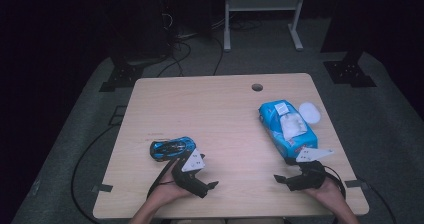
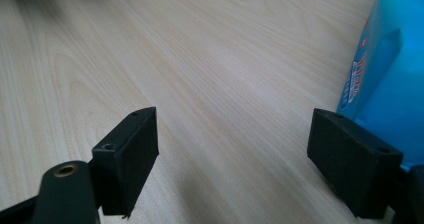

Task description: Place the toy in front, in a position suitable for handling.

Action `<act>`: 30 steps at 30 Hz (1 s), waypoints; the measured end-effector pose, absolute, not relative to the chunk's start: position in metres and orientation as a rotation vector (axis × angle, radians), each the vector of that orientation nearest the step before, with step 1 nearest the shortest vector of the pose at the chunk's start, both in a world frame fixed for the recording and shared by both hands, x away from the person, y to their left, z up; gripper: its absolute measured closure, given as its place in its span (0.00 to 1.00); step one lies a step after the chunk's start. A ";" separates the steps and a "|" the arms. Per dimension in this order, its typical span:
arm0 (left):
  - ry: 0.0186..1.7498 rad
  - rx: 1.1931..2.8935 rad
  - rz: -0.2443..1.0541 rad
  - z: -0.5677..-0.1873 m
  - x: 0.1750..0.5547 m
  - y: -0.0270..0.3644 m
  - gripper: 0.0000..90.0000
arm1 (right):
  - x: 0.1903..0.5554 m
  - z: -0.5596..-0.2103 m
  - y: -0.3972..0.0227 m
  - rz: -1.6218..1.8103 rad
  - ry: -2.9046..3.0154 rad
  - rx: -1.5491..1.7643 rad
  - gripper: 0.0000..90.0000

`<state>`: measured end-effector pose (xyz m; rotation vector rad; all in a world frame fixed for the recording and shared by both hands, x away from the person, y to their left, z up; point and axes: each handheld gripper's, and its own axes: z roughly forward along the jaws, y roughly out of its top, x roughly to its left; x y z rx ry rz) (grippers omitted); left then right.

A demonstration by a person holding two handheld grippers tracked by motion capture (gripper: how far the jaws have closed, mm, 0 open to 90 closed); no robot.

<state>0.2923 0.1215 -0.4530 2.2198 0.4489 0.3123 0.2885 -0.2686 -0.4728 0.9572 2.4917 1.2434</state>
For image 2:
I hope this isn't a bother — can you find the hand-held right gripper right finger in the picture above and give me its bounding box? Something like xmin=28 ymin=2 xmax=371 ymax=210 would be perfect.
xmin=306 ymin=107 xmax=404 ymax=220

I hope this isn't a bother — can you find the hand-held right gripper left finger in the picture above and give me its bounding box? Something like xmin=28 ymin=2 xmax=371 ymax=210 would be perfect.
xmin=90 ymin=106 xmax=160 ymax=219

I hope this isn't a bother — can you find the blue wet wipes pack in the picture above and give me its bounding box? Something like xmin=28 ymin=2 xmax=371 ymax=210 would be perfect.
xmin=336 ymin=0 xmax=424 ymax=172

